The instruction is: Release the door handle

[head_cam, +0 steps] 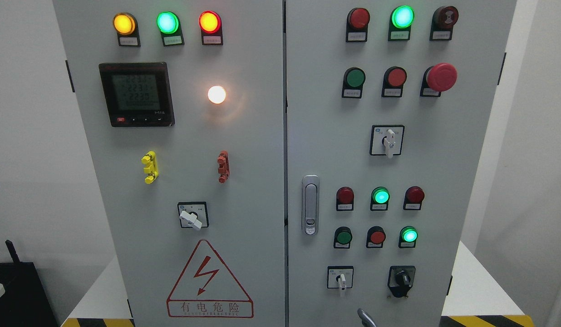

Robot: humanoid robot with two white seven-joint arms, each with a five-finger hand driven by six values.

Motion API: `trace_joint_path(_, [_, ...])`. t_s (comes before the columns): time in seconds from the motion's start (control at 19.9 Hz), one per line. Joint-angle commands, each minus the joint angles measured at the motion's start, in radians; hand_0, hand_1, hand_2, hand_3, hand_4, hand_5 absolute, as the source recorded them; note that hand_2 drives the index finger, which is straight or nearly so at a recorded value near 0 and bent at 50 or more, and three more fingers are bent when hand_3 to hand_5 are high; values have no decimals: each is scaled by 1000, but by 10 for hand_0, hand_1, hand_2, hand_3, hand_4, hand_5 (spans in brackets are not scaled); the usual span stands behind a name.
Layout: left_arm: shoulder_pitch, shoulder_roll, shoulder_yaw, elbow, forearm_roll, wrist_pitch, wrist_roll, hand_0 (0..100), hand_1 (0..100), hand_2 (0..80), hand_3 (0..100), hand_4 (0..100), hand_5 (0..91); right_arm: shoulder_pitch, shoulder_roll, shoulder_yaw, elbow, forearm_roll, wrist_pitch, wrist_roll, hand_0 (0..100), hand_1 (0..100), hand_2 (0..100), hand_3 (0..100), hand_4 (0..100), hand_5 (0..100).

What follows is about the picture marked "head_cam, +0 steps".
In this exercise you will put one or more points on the grey cabinet door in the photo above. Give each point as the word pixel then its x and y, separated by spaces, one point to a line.
pixel 329 136
pixel 246 212

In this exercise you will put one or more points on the silver door lock handle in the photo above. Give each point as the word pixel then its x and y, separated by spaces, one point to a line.
pixel 309 204

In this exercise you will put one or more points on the black rotary knob switch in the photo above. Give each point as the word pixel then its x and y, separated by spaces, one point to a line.
pixel 400 280

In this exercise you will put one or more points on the white selector switch upper right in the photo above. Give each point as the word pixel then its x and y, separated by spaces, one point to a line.
pixel 386 140

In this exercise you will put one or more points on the black digital power meter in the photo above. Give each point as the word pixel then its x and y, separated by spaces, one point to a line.
pixel 137 95

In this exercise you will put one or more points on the dark red buzzer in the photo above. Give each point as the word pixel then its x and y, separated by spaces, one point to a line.
pixel 443 21

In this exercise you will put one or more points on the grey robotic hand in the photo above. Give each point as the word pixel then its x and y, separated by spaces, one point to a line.
pixel 366 319

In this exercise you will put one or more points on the dark red indicator middle left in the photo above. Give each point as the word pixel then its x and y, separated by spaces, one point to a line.
pixel 345 199

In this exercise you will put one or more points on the red electric hazard warning sticker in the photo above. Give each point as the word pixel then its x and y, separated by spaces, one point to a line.
pixel 207 288

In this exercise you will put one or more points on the grey left cabinet door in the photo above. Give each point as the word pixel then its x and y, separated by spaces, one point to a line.
pixel 246 212

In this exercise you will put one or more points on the red push button upper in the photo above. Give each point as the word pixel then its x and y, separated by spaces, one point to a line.
pixel 394 80

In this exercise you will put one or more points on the red push button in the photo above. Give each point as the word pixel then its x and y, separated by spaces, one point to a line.
pixel 394 80
pixel 375 237

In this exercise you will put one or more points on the grey right cabinet door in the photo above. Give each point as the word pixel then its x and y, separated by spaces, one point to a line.
pixel 329 136

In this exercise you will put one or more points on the yellow indicator light top left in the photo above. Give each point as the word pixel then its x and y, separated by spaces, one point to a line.
pixel 126 27

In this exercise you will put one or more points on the red lit indicator light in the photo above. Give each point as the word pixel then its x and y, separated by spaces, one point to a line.
pixel 211 28

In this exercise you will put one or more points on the dark red indicator middle right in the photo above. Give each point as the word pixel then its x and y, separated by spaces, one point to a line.
pixel 413 199

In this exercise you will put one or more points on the white lit indicator lamp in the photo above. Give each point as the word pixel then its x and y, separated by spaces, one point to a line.
pixel 216 94

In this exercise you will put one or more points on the green lit indicator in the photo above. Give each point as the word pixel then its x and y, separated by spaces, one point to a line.
pixel 379 200
pixel 400 22

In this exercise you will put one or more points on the green lit indicator top right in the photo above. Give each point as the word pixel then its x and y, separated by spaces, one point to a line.
pixel 400 22

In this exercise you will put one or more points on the dark red indicator top right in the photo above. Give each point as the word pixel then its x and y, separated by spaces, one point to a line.
pixel 356 27

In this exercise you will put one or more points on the green lit push button lower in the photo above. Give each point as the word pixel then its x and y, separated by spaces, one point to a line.
pixel 408 236

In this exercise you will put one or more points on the black box left corner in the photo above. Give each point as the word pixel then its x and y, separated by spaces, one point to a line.
pixel 24 303

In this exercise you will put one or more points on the green push button upper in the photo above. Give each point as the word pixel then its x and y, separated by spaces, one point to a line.
pixel 353 81

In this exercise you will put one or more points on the red push button lower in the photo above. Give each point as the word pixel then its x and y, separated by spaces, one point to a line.
pixel 375 237

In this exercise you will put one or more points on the white selector switch lower right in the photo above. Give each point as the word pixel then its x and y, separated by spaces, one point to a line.
pixel 340 277

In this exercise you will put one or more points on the red emergency stop mushroom button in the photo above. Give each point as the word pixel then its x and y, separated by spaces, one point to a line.
pixel 437 79

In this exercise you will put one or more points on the green indicator light top left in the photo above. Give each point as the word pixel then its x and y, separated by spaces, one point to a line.
pixel 170 28

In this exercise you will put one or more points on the yellow terminal connector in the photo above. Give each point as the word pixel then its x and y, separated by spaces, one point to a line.
pixel 149 160

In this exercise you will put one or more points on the red terminal connector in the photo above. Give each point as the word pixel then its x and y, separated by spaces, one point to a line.
pixel 223 168

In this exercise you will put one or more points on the white selector switch left door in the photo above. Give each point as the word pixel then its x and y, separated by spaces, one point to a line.
pixel 193 215

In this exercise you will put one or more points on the dark red indicator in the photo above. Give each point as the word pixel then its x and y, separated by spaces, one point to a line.
pixel 413 199
pixel 356 27
pixel 345 199

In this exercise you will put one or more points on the green lit indicator middle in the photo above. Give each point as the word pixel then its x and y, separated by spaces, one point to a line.
pixel 379 200

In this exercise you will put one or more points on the white selector switch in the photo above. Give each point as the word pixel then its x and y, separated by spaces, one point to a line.
pixel 386 140
pixel 340 277

